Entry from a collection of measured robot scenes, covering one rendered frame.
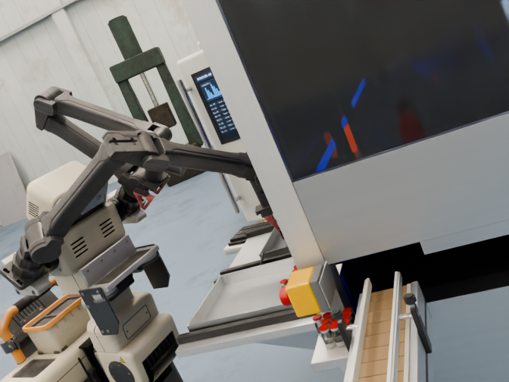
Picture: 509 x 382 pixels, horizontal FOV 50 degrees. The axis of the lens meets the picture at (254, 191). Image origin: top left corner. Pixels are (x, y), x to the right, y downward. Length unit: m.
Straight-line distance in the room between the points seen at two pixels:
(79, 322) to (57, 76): 10.49
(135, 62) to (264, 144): 7.63
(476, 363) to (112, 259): 1.07
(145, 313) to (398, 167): 1.08
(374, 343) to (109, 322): 0.90
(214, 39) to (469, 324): 0.76
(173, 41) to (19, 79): 3.67
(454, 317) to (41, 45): 11.67
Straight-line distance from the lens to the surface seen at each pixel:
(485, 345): 1.26
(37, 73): 12.61
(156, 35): 11.17
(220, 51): 1.08
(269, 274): 1.59
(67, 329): 2.06
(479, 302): 1.20
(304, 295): 1.11
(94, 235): 1.76
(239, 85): 1.08
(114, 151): 1.34
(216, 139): 2.29
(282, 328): 1.30
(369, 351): 1.02
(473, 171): 1.08
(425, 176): 1.08
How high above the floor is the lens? 1.49
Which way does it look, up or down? 14 degrees down
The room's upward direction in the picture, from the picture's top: 24 degrees counter-clockwise
